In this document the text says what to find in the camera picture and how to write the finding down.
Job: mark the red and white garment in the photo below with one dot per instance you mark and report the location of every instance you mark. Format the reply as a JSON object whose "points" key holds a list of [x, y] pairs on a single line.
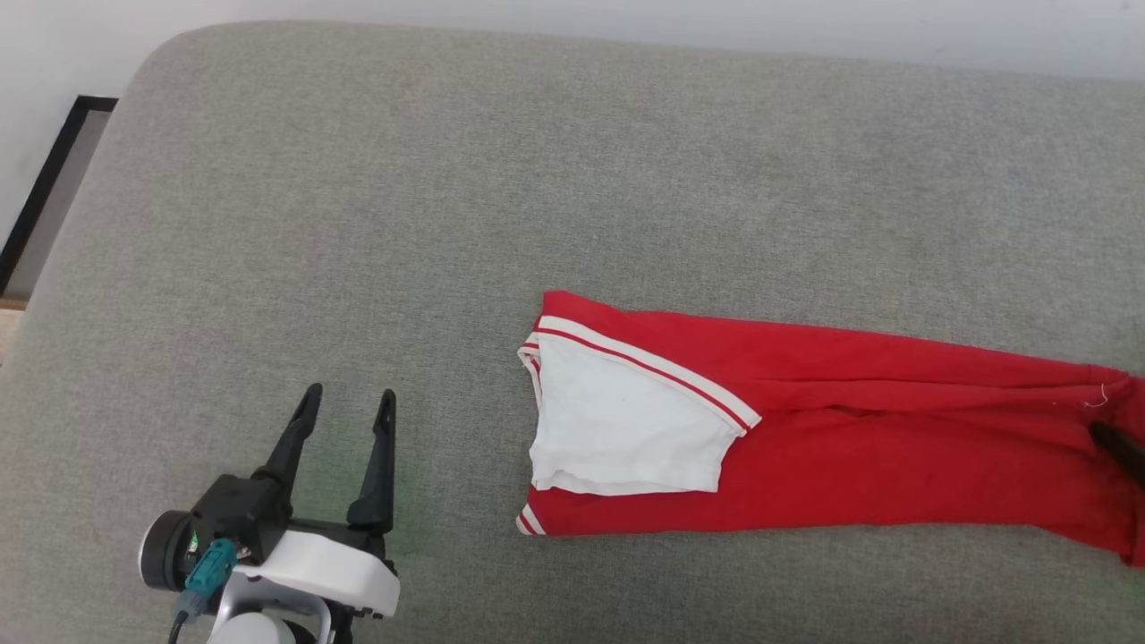
{"points": [[850, 447]]}

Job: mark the black skirting strip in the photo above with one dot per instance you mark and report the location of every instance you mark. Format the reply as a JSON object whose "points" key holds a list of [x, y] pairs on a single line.
{"points": [[49, 179]]}

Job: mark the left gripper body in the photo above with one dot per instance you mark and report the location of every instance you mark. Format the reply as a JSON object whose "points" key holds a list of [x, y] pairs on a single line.
{"points": [[237, 510]]}

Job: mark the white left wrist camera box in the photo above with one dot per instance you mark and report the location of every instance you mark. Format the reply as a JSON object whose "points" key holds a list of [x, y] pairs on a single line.
{"points": [[331, 568]]}

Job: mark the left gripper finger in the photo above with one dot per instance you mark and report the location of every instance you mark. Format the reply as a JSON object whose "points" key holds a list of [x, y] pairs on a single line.
{"points": [[380, 474], [291, 443]]}

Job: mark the grey fabric sofa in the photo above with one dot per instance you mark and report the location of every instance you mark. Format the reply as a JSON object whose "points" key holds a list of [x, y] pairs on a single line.
{"points": [[447, 224]]}

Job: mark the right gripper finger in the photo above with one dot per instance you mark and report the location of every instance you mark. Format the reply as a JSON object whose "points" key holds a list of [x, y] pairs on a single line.
{"points": [[1123, 450]]}

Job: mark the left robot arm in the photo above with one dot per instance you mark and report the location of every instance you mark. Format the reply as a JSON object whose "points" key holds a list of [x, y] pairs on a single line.
{"points": [[255, 631]]}

